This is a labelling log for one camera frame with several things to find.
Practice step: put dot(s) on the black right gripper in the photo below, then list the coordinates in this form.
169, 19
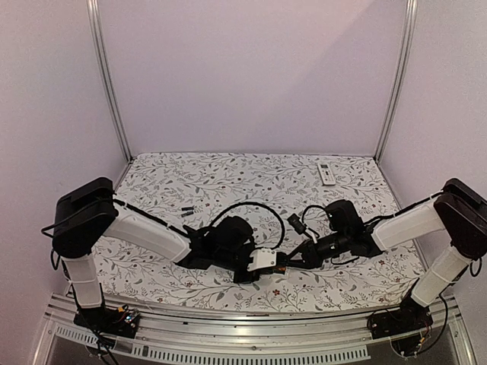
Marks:
311, 258

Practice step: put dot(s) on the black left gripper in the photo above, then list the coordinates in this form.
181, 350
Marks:
250, 278

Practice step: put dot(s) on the long white remote control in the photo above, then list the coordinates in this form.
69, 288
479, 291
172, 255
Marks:
279, 271

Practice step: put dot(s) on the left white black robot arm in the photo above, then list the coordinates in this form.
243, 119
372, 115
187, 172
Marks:
91, 211

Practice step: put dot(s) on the white air conditioner remote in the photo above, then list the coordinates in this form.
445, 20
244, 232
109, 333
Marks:
326, 174

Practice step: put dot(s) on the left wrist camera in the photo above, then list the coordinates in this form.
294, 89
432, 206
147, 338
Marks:
264, 260

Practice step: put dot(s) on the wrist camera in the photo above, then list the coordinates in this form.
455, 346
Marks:
264, 260
300, 228

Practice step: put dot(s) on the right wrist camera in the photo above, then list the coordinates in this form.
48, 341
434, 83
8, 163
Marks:
300, 228

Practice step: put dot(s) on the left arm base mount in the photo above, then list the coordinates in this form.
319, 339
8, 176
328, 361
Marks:
122, 322

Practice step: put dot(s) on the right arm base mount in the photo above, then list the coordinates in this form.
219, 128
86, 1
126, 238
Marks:
409, 316

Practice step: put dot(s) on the right aluminium frame post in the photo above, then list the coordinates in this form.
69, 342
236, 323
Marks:
400, 74

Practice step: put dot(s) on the aluminium frame post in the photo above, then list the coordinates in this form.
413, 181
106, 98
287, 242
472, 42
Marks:
400, 74
106, 79

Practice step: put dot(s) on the left aluminium frame post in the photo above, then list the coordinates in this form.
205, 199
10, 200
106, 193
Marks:
106, 79

